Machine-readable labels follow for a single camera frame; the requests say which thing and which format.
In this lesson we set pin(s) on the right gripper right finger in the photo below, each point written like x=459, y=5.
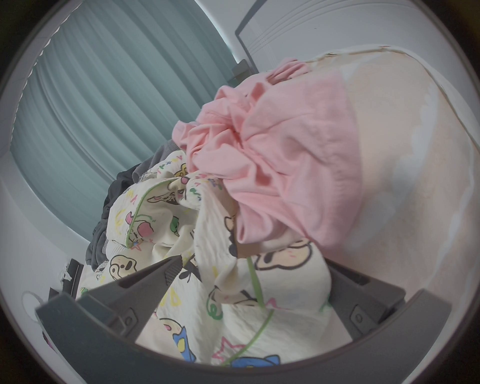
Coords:
x=360, y=300

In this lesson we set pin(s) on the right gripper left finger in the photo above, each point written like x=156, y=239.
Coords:
x=131, y=300

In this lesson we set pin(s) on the white printed pyjama top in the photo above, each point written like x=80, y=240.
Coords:
x=225, y=300

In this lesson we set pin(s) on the bed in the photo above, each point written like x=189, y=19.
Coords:
x=412, y=168

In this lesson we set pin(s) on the black chest of drawers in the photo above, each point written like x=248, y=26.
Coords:
x=73, y=273

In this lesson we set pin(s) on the round white mirror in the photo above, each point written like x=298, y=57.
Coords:
x=33, y=305

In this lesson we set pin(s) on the black garment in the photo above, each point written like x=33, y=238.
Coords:
x=120, y=183

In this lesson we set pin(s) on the grey garment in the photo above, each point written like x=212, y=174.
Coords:
x=161, y=154

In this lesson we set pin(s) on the pink garment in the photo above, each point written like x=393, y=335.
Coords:
x=292, y=150

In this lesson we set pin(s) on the blue-green curtain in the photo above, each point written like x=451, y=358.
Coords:
x=112, y=93

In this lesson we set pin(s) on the grey bedside table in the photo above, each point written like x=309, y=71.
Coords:
x=240, y=70

